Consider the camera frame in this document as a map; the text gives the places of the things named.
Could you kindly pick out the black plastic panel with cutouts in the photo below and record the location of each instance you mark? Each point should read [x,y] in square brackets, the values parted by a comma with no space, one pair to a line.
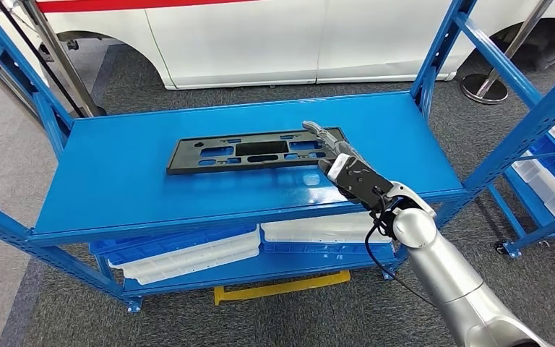
[186,163]

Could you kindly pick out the blue metal shelf rack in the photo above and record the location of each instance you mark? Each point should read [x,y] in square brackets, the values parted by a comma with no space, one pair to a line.
[124,191]
[521,201]

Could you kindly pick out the white car with red stripe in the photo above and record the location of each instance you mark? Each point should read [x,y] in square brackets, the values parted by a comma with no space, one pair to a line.
[239,43]

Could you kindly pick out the black stanchion belt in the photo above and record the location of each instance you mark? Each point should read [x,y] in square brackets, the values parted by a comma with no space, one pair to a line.
[33,52]

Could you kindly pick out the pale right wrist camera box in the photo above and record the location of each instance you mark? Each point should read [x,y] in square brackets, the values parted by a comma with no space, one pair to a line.
[338,165]

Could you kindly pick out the chrome stanchion post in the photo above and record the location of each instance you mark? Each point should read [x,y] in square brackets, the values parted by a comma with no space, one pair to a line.
[484,88]
[62,57]

